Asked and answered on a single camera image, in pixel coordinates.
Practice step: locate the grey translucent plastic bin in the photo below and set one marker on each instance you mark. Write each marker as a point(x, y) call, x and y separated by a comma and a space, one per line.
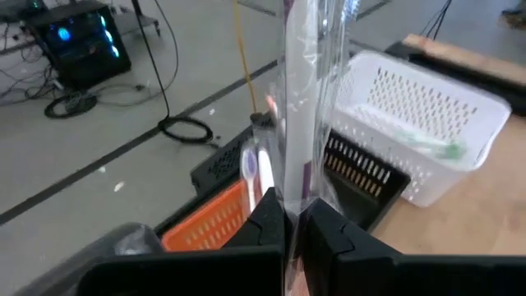
point(131, 240)

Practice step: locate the orange toothbrush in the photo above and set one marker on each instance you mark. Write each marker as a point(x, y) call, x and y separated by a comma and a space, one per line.
point(450, 150)
point(271, 104)

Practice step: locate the orange perforated plastic basket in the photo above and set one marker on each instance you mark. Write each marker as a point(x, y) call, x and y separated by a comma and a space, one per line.
point(205, 224)

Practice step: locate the black computer tower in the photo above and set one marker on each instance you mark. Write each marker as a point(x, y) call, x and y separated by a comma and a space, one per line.
point(82, 53)

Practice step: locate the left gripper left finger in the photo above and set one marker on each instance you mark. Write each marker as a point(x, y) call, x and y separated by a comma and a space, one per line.
point(263, 230)

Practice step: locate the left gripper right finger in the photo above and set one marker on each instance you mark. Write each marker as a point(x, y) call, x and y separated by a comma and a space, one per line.
point(328, 255)

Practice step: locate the black perforated plate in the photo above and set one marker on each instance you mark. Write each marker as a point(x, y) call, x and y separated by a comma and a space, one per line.
point(222, 164)

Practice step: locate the white perforated plastic basket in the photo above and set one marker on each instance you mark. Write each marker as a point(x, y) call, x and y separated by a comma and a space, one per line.
point(411, 103)

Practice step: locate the black perforated plastic basket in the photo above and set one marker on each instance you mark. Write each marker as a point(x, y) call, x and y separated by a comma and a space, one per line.
point(357, 181)

